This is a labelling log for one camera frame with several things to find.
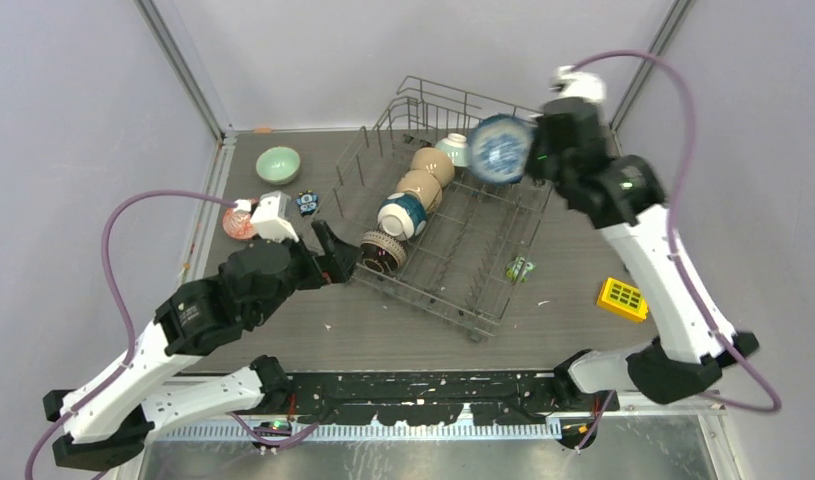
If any brown ribbed bowl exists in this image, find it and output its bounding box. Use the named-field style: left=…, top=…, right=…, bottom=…
left=360, top=230, right=407, bottom=273

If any blue floral white bowl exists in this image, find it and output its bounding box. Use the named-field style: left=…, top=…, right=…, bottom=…
left=466, top=114, right=535, bottom=185

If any pale green celadon bowl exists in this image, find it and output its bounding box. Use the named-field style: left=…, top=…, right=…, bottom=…
left=255, top=146, right=301, bottom=186

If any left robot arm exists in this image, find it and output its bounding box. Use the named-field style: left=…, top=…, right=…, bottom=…
left=43, top=220, right=361, bottom=472

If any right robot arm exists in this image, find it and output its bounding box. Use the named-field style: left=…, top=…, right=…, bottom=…
left=525, top=97, right=759, bottom=411

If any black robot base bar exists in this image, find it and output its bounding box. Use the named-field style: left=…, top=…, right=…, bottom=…
left=249, top=356, right=616, bottom=448

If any teal and white bowl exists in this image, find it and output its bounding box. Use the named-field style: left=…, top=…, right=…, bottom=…
left=377, top=192, right=428, bottom=241

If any light green striped bowl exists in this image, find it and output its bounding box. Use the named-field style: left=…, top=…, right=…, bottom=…
left=434, top=133, right=468, bottom=168

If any beige bowl lower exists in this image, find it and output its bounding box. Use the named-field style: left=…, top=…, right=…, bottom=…
left=396, top=170, right=442, bottom=214

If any beige bowl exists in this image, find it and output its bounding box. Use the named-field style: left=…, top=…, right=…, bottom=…
left=396, top=170, right=442, bottom=214
left=410, top=147, right=455, bottom=188

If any green owl toy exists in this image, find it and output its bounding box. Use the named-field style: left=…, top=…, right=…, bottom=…
left=505, top=256, right=535, bottom=283

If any beige bowl upper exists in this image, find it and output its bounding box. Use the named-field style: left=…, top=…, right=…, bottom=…
left=410, top=147, right=455, bottom=188

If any yellow toy block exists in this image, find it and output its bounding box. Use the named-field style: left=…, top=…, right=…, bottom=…
left=595, top=277, right=649, bottom=323

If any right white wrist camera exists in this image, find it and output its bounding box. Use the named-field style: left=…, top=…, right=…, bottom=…
left=551, top=65, right=606, bottom=105

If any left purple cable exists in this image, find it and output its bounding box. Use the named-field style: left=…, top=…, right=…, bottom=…
left=24, top=190, right=322, bottom=480

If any grey wire dish rack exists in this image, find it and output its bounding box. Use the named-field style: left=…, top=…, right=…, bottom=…
left=314, top=75, right=552, bottom=342

